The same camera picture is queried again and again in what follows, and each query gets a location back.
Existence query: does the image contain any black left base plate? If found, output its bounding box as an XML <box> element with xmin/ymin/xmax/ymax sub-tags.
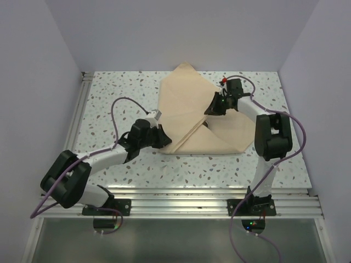
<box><xmin>82</xmin><ymin>199</ymin><xmax>132</xmax><ymax>216</ymax></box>

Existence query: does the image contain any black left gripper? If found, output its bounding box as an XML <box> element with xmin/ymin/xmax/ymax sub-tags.
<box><xmin>138</xmin><ymin>123</ymin><xmax>172</xmax><ymax>148</ymax></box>

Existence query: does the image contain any beige cloth mat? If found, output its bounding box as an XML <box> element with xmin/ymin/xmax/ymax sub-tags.
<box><xmin>158</xmin><ymin>62</ymin><xmax>255</xmax><ymax>155</ymax></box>

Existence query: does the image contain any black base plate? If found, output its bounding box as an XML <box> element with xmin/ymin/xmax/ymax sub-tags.
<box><xmin>227</xmin><ymin>198</ymin><xmax>277</xmax><ymax>216</ymax></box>
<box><xmin>82</xmin><ymin>199</ymin><xmax>132</xmax><ymax>216</ymax></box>

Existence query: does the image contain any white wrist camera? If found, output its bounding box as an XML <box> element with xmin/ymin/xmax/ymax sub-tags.
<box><xmin>146</xmin><ymin>110</ymin><xmax>162</xmax><ymax>122</ymax></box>
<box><xmin>219</xmin><ymin>77</ymin><xmax>228</xmax><ymax>93</ymax></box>

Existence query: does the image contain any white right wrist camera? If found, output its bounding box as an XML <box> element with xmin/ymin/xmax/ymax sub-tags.
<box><xmin>219</xmin><ymin>77</ymin><xmax>228</xmax><ymax>93</ymax></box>

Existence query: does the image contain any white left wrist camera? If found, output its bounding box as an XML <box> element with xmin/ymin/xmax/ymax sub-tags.
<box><xmin>146</xmin><ymin>110</ymin><xmax>162</xmax><ymax>122</ymax></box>

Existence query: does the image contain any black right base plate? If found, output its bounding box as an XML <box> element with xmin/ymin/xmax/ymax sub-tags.
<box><xmin>227</xmin><ymin>198</ymin><xmax>277</xmax><ymax>216</ymax></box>

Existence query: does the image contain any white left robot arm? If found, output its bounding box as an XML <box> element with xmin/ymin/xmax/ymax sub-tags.
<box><xmin>40</xmin><ymin>119</ymin><xmax>172</xmax><ymax>215</ymax></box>

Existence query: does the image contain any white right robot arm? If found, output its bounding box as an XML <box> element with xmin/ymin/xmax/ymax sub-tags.
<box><xmin>205</xmin><ymin>76</ymin><xmax>293</xmax><ymax>215</ymax></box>

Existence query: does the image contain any aluminium rail frame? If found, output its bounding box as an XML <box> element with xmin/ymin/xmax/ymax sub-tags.
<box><xmin>35</xmin><ymin>71</ymin><xmax>324</xmax><ymax>220</ymax></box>

